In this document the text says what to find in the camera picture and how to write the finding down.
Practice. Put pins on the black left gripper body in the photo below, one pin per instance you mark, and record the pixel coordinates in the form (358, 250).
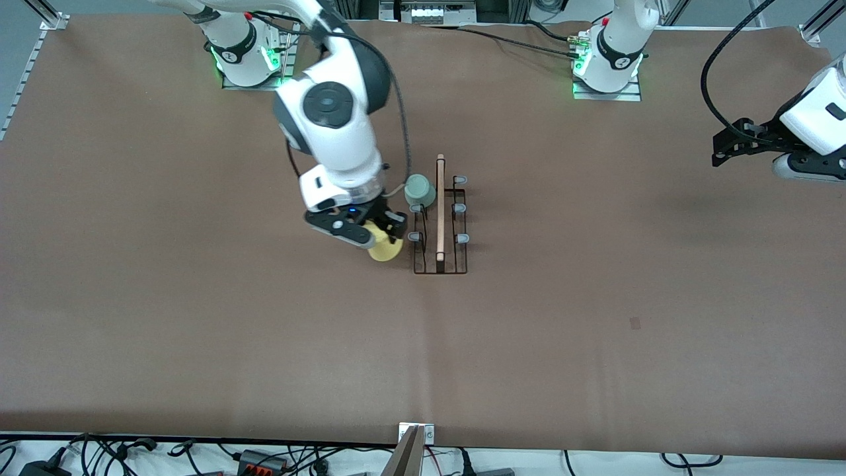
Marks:
(765, 136)

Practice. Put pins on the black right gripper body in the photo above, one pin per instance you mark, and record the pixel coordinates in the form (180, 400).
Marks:
(382, 213)

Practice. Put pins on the yellow plastic cup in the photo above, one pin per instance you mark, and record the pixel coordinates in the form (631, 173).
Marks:
(385, 251)

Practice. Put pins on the pale green plastic cup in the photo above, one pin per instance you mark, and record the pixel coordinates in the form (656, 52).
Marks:
(420, 192)

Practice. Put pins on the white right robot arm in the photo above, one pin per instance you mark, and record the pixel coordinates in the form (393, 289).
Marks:
(330, 112)

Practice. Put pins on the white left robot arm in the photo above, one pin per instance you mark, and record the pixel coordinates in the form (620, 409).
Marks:
(618, 46)

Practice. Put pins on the white power strip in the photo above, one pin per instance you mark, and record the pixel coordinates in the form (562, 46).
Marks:
(428, 12)

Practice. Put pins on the black orange connector block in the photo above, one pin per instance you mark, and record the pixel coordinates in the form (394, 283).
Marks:
(261, 461)

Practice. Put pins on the black power adapter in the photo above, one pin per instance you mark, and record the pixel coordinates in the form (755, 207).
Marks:
(43, 469)

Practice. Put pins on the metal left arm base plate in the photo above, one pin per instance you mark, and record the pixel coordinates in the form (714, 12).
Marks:
(608, 96)

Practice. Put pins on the aluminium frame profile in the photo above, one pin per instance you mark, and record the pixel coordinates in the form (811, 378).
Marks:
(819, 23)
(51, 16)

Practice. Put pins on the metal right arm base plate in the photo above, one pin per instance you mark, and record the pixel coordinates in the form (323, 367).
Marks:
(287, 59)

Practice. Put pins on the small metal bracket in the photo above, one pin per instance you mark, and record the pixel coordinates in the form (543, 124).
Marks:
(428, 433)

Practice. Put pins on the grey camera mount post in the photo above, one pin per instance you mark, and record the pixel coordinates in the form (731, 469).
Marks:
(404, 459)

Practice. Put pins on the perforated metal rail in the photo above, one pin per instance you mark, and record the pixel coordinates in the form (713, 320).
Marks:
(23, 82)

